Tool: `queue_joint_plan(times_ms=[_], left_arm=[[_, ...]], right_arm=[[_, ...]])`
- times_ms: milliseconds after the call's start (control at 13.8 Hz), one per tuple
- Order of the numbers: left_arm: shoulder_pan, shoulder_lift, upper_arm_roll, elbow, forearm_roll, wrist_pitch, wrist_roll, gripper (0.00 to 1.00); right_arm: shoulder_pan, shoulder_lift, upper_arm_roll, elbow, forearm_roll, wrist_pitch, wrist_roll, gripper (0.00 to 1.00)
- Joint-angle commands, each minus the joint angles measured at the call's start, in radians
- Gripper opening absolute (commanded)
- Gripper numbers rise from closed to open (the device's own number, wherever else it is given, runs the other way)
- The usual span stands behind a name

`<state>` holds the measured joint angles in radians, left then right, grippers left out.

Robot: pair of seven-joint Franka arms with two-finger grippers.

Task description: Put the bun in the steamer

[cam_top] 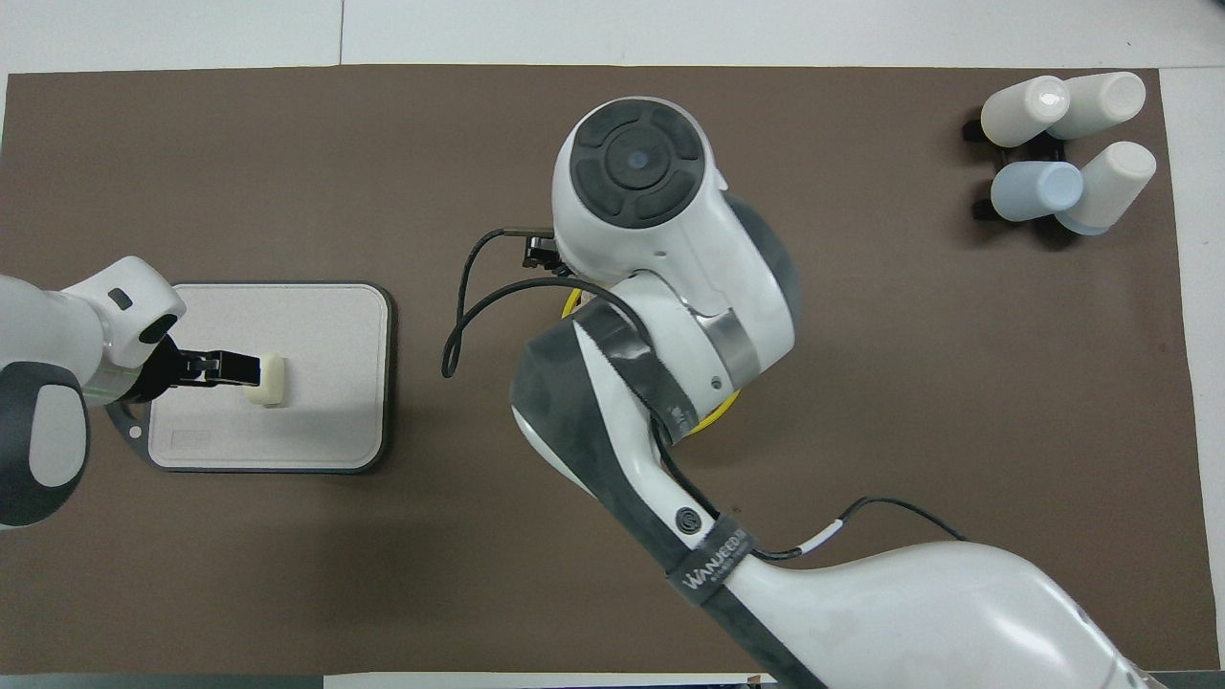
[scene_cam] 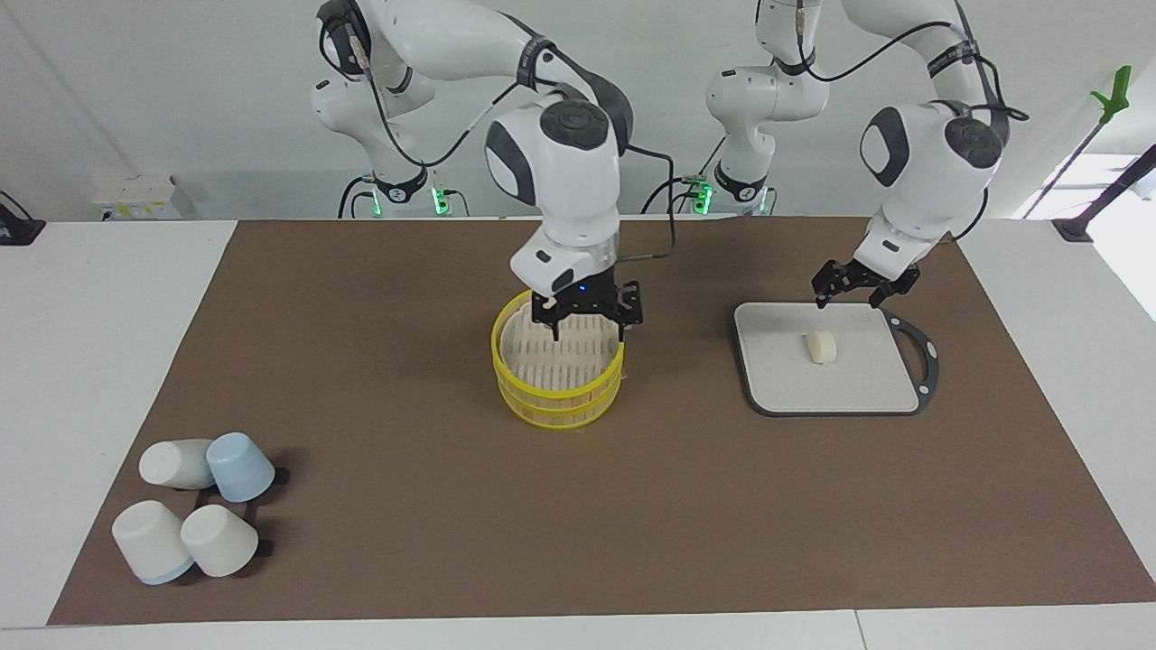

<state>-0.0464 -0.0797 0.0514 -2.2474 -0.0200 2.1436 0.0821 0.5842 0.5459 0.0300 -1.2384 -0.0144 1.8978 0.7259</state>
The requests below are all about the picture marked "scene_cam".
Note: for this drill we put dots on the thin pole with green tip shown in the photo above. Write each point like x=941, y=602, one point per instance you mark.
x=1120, y=90

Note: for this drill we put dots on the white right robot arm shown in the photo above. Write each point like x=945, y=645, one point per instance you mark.
x=560, y=181

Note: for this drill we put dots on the white box with yellow label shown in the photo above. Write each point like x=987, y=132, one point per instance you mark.
x=135, y=194

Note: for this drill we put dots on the pale white steamed bun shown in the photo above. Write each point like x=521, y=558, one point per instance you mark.
x=821, y=348

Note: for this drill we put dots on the light blue plastic cup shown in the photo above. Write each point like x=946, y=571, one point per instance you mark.
x=239, y=467

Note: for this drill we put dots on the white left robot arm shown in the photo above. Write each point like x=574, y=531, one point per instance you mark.
x=930, y=181

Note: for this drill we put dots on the brown table mat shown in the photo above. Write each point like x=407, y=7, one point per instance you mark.
x=406, y=361

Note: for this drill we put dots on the white plastic cup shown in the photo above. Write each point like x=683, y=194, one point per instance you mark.
x=149, y=540
x=219, y=540
x=170, y=463

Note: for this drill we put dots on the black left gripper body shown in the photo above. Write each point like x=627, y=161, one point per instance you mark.
x=876, y=275

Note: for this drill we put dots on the black table clamp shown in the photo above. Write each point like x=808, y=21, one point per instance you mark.
x=18, y=233

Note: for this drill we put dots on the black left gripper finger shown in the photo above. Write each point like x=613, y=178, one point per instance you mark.
x=824, y=282
x=882, y=298

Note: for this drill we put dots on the black stand with clamp base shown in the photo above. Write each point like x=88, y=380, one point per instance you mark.
x=1073, y=228

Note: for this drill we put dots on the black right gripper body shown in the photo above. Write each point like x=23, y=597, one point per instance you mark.
x=587, y=300

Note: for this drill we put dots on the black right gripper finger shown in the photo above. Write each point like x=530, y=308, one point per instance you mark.
x=625, y=329
x=554, y=329

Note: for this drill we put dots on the yellow round steamer basket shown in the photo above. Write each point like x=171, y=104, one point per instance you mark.
x=542, y=399

